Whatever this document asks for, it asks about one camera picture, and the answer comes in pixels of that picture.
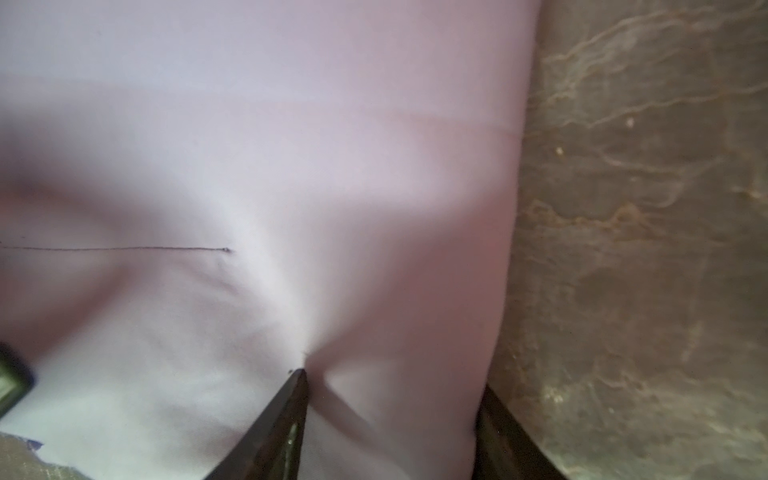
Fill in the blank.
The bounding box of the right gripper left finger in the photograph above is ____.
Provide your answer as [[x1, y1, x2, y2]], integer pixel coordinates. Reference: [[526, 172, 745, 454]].
[[206, 369, 310, 480]]

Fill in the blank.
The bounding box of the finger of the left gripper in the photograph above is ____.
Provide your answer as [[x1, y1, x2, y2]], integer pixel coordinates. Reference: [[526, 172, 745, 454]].
[[0, 343, 35, 417]]

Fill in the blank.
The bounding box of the lavender skirt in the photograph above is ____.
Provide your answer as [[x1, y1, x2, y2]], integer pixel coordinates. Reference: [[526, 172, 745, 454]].
[[1, 1, 540, 479]]

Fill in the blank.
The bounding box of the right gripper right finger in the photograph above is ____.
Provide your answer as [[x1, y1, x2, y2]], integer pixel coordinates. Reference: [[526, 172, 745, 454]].
[[472, 385, 566, 480]]

